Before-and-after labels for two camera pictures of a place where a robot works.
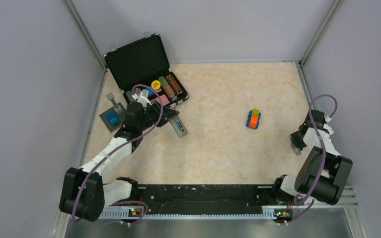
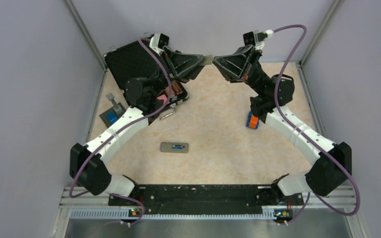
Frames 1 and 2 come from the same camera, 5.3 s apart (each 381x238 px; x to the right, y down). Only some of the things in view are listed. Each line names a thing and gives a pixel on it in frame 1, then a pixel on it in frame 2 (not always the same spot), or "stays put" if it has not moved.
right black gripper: x=294 y=138 → x=229 y=67
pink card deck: x=164 y=99 stays put
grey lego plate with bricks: x=112 y=118 stays put
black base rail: x=208 y=198 stays put
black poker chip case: x=143 y=61 stays put
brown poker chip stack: x=173 y=84 stays put
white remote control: x=179 y=126 → x=166 y=147
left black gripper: x=167 y=113 → x=177 y=63
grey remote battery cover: x=297 y=150 → x=208 y=59
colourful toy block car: x=253 y=119 stays put
